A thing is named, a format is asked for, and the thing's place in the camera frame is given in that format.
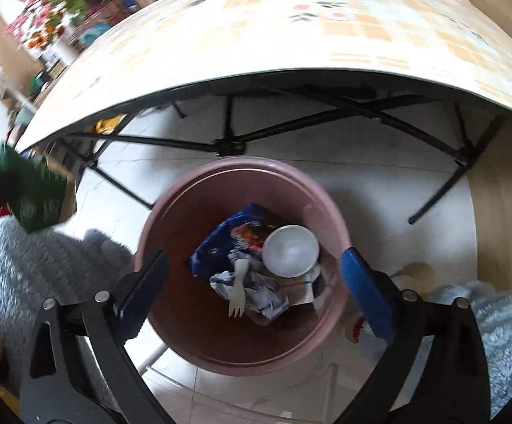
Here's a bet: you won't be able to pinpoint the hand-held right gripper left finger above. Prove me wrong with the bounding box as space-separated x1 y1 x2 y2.
19 249 171 424

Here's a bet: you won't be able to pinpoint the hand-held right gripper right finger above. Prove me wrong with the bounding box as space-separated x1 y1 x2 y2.
341 247 492 424

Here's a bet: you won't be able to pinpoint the green packet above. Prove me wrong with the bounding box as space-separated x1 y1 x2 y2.
0 141 77 233

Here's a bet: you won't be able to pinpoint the white packet orange label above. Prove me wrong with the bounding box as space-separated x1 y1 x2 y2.
288 269 324 306

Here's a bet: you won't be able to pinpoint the brown round waste bin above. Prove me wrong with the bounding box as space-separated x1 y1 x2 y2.
134 157 354 377

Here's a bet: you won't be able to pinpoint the blue snack bag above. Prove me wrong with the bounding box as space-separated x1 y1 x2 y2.
189 204 284 277

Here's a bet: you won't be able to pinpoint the white plastic fork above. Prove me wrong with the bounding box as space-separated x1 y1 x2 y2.
228 258 250 318

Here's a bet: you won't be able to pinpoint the white dark wrapper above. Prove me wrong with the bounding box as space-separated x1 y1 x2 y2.
209 269 291 324

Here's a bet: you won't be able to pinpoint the white red plush slipper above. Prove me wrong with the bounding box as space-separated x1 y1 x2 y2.
343 311 372 343

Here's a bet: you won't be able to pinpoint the cardboard box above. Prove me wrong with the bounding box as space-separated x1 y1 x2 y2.
39 154 78 222

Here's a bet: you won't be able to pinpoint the grey fuzzy trouser leg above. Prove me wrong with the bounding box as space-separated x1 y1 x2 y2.
428 280 512 424
0 218 135 409

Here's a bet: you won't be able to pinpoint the low wooden sideboard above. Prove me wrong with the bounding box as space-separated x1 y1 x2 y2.
30 59 69 107

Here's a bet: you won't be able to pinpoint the yellow cloth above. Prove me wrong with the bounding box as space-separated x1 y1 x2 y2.
94 115 127 136

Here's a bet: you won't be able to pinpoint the orange artificial flowers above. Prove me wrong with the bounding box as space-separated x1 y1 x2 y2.
26 31 59 52

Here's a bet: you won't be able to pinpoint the white cylindrical vase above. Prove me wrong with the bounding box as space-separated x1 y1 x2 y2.
59 37 82 65

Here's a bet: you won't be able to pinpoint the yellow checked floral tablecloth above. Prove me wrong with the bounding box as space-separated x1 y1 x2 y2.
15 0 512 156

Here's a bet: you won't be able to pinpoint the black folding table frame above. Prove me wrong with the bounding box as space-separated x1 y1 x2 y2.
68 83 505 226

